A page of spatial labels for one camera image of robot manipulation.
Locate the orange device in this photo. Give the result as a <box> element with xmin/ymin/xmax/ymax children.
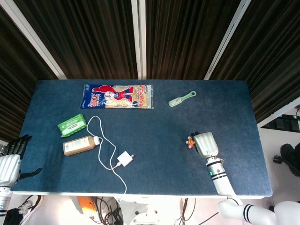
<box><xmin>76</xmin><ymin>196</ymin><xmax>98</xmax><ymax>215</ymax></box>

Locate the blue table cloth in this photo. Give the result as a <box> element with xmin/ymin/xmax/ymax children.
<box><xmin>10</xmin><ymin>79</ymin><xmax>274</xmax><ymax>197</ymax></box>

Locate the small orange toy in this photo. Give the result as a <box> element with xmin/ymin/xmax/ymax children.
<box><xmin>185</xmin><ymin>132</ymin><xmax>197</xmax><ymax>150</ymax></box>

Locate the black equipment with green lights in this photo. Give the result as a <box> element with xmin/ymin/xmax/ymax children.
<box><xmin>261</xmin><ymin>106</ymin><xmax>300</xmax><ymax>132</ymax></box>

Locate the white charger cable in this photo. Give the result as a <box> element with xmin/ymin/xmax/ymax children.
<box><xmin>86</xmin><ymin>115</ymin><xmax>128</xmax><ymax>202</ymax></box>

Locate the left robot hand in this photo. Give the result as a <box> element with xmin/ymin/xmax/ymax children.
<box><xmin>0</xmin><ymin>134</ymin><xmax>43</xmax><ymax>188</ymax></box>

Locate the white frame beam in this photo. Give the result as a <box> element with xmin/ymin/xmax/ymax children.
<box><xmin>256</xmin><ymin>96</ymin><xmax>300</xmax><ymax>128</ymax></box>

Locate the dark pleated curtain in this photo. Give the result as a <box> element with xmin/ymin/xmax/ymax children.
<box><xmin>0</xmin><ymin>0</ymin><xmax>300</xmax><ymax>142</ymax></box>

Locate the brown liquid bottle white cap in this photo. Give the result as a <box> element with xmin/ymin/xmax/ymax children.
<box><xmin>62</xmin><ymin>135</ymin><xmax>100</xmax><ymax>157</ymax></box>

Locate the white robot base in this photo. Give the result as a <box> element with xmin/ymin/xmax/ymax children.
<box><xmin>114</xmin><ymin>195</ymin><xmax>184</xmax><ymax>225</ymax></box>

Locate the black and white sneaker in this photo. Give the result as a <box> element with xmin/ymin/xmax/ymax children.
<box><xmin>17</xmin><ymin>195</ymin><xmax>44</xmax><ymax>225</ymax></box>

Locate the black cable bundle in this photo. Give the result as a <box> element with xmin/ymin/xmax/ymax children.
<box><xmin>175</xmin><ymin>198</ymin><xmax>221</xmax><ymax>225</ymax></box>
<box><xmin>90</xmin><ymin>196</ymin><xmax>125</xmax><ymax>225</ymax></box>

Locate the green wet wipes pack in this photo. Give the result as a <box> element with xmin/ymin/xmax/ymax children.
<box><xmin>57</xmin><ymin>114</ymin><xmax>88</xmax><ymax>138</ymax></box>

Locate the black shoe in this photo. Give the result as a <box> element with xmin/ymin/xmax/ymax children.
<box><xmin>272</xmin><ymin>143</ymin><xmax>300</xmax><ymax>177</ymax></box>

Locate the white frame post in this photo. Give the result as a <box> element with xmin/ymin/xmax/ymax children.
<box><xmin>0</xmin><ymin>0</ymin><xmax>68</xmax><ymax>80</ymax></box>
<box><xmin>131</xmin><ymin>0</ymin><xmax>147</xmax><ymax>80</ymax></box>
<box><xmin>203</xmin><ymin>0</ymin><xmax>253</xmax><ymax>81</ymax></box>

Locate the green handled brush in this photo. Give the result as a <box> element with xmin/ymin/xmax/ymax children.
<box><xmin>168</xmin><ymin>90</ymin><xmax>197</xmax><ymax>108</ymax></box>

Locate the rubber glove package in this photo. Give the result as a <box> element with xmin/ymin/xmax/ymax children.
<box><xmin>80</xmin><ymin>83</ymin><xmax>155</xmax><ymax>110</ymax></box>

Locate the white charger adapter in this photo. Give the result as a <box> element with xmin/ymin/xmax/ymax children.
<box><xmin>116</xmin><ymin>151</ymin><xmax>135</xmax><ymax>168</ymax></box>

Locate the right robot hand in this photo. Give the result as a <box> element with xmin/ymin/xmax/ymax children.
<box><xmin>190</xmin><ymin>131</ymin><xmax>220</xmax><ymax>160</ymax></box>

